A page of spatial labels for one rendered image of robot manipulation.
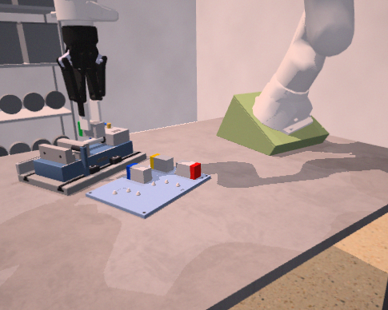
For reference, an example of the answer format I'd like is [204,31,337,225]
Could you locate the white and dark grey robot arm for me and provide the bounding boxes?
[51,0,354,135]

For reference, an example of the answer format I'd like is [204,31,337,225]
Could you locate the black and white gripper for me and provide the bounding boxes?
[56,26,107,130]

